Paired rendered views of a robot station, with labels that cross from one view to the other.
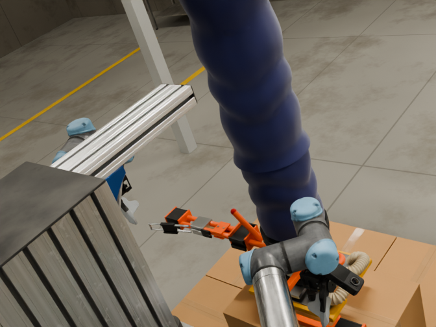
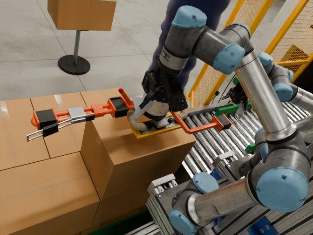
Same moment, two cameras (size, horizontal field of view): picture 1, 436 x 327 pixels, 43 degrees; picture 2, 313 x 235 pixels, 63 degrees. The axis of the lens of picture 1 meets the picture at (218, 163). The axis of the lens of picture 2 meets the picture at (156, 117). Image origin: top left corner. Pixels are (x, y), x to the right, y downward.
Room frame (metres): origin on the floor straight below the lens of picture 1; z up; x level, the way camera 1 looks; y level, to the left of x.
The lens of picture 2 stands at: (1.54, 0.97, 2.08)
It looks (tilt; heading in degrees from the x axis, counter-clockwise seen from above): 42 degrees down; 263
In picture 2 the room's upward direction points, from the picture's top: 24 degrees clockwise
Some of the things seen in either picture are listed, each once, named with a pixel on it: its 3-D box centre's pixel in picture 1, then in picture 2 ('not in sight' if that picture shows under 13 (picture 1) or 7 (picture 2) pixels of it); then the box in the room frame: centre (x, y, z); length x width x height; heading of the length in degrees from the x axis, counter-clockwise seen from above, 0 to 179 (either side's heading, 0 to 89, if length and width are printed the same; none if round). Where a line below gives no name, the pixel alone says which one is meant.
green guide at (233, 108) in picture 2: not in sight; (262, 99); (0.18, -1.60, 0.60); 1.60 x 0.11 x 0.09; 40
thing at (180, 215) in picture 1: (178, 217); (45, 119); (1.89, 0.23, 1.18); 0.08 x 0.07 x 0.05; 42
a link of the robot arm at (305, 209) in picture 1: (309, 222); (260, 65); (1.06, -0.16, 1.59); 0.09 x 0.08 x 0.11; 174
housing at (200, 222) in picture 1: (202, 226); (76, 115); (1.79, 0.14, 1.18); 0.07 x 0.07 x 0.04; 42
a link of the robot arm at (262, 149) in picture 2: not in sight; (267, 156); (0.79, -0.01, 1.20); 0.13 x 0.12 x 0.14; 84
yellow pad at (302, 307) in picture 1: (294, 292); (159, 124); (1.38, -0.10, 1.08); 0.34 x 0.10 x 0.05; 42
